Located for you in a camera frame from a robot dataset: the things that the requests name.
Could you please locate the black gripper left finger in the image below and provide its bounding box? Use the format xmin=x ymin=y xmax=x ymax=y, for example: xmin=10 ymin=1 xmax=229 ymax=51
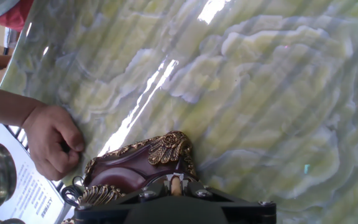
xmin=74 ymin=174 xmax=174 ymax=224

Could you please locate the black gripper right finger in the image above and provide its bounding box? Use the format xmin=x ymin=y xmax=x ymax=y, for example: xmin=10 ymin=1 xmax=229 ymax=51
xmin=178 ymin=174 xmax=277 ymax=224

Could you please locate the thin black phone cable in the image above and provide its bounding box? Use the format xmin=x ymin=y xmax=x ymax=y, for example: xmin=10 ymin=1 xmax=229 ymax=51
xmin=60 ymin=175 xmax=85 ymax=208

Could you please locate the thin wooden stick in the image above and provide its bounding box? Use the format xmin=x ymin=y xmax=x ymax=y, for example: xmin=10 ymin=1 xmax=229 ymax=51
xmin=170 ymin=175 xmax=183 ymax=197

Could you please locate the person right forearm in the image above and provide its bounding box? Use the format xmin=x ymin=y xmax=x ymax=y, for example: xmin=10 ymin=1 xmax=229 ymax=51
xmin=0 ymin=83 xmax=45 ymax=128

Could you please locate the maroon gold rotary phone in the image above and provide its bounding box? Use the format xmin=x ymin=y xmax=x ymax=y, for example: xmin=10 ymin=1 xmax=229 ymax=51
xmin=61 ymin=130 xmax=198 ymax=224

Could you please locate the person right hand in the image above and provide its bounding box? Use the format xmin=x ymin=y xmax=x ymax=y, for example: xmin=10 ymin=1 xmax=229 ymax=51
xmin=22 ymin=104 xmax=86 ymax=182

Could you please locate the printed white paper sheet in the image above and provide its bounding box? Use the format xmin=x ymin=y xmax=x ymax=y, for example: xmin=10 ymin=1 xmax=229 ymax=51
xmin=0 ymin=121 xmax=71 ymax=224

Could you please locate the green marble pattern mat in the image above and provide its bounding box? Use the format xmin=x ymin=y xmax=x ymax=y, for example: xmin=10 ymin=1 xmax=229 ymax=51
xmin=0 ymin=0 xmax=358 ymax=224

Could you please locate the red garment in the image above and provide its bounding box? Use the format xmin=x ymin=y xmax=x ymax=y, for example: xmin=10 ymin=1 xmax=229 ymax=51
xmin=0 ymin=0 xmax=35 ymax=33

